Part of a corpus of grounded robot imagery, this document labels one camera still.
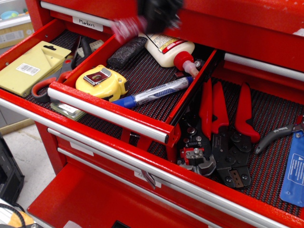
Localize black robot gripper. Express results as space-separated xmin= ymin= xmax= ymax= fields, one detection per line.
xmin=137 ymin=0 xmax=184 ymax=34

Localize red glue tube white cap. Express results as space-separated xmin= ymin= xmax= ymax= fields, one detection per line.
xmin=111 ymin=16 xmax=148 ymax=44

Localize white glue bottle red cap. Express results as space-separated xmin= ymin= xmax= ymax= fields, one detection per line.
xmin=139 ymin=33 xmax=199 ymax=78

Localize small red upper drawer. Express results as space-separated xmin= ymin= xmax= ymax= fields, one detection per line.
xmin=47 ymin=25 xmax=218 ymax=145

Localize white paper pieces in drawer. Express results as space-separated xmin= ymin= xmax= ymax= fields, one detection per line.
xmin=77 ymin=39 xmax=104 ymax=57

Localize black red drawer liner mat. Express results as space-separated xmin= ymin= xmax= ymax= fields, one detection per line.
xmin=23 ymin=29 xmax=304 ymax=218

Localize black foam block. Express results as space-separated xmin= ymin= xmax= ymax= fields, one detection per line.
xmin=107 ymin=37 xmax=148 ymax=69

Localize white markers label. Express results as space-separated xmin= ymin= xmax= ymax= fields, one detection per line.
xmin=72 ymin=17 xmax=104 ymax=32

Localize yellow tape measure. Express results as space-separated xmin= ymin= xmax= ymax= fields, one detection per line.
xmin=76 ymin=65 xmax=129 ymax=102

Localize blue white marker pen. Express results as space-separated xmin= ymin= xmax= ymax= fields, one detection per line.
xmin=113 ymin=76 xmax=193 ymax=108

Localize red metal tool chest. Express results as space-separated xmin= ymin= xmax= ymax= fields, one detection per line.
xmin=0 ymin=0 xmax=304 ymax=228

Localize clear small plastic box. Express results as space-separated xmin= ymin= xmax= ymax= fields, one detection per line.
xmin=50 ymin=102 xmax=86 ymax=121

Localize yellow flat plastic case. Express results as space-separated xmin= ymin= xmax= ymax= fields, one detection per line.
xmin=0 ymin=41 xmax=71 ymax=97

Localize cardboard box in background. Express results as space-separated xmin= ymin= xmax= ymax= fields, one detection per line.
xmin=0 ymin=22 xmax=34 ymax=48

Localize blue plastic pouch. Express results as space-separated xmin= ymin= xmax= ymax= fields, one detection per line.
xmin=280 ymin=133 xmax=304 ymax=208

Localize black crate on floor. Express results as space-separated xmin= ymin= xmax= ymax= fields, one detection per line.
xmin=0 ymin=135 xmax=25 ymax=204

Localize red grey handled scissors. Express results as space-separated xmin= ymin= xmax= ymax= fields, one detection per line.
xmin=31 ymin=35 xmax=92 ymax=103

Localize red handled wire stripper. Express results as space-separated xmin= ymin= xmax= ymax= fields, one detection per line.
xmin=177 ymin=79 xmax=216 ymax=177

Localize red handled crimping pliers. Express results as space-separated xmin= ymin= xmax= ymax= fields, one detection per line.
xmin=211 ymin=82 xmax=260 ymax=189

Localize grey handled small pliers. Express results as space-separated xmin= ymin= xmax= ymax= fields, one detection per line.
xmin=255 ymin=122 xmax=304 ymax=155

